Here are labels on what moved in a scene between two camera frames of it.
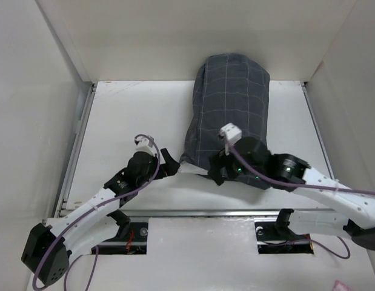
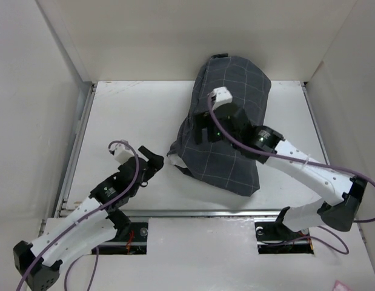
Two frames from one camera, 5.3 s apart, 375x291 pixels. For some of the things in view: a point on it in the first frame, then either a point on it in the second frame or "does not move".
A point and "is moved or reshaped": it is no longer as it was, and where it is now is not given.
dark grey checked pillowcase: x=229 y=88 is moved or reshaped
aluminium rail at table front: x=222 y=212 does not move
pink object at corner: x=340 y=286 does not move
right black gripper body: x=232 y=168 -> x=204 y=119
